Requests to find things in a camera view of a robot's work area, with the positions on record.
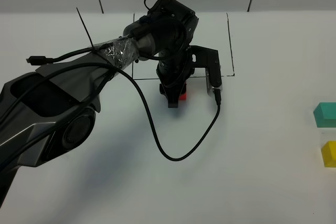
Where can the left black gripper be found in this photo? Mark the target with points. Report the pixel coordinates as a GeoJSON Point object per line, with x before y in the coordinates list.
{"type": "Point", "coordinates": [173, 74]}

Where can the red block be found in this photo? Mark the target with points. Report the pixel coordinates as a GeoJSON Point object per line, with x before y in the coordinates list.
{"type": "Point", "coordinates": [183, 94]}

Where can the green block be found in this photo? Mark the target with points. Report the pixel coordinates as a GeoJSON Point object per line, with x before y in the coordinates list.
{"type": "Point", "coordinates": [325, 115]}

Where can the yellow block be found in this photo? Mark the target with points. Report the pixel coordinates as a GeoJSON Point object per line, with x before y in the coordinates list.
{"type": "Point", "coordinates": [328, 152]}

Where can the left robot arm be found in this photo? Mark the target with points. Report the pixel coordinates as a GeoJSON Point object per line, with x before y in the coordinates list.
{"type": "Point", "coordinates": [51, 111]}

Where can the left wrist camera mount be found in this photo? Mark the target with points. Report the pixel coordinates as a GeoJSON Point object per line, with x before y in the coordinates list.
{"type": "Point", "coordinates": [207, 59]}

